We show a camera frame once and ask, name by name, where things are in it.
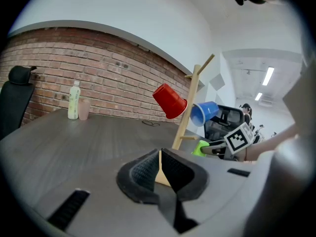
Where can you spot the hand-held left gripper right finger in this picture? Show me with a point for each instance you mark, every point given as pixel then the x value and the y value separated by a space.
pixel 184 173

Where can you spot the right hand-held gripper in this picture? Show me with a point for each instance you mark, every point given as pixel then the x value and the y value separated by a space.
pixel 239 139

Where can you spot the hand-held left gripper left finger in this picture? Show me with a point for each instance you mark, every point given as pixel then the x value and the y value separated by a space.
pixel 140 174

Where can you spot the green plastic cup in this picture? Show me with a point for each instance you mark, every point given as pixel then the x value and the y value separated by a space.
pixel 199 149

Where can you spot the blue plastic cup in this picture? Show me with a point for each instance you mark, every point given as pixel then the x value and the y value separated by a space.
pixel 205 112

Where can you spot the wooden mug tree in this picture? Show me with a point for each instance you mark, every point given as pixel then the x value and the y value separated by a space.
pixel 191 100

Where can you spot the red plastic cup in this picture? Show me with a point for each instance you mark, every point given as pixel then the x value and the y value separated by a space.
pixel 170 101

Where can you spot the person's right forearm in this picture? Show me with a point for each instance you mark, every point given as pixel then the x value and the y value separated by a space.
pixel 269 144

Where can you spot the black mesh office chair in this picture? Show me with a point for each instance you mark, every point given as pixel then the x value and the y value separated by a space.
pixel 225 122

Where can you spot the short ceiling light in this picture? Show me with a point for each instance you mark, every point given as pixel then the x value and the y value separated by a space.
pixel 258 96

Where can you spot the translucent pink tumbler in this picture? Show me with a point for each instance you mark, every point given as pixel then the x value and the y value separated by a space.
pixel 84 109

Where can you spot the long ceiling light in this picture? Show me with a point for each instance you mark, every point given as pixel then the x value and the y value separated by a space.
pixel 268 75

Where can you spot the pale green drink bottle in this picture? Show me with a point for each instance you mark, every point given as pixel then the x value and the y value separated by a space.
pixel 73 101

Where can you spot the black office chair with headrest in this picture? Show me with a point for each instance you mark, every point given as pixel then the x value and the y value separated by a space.
pixel 13 100

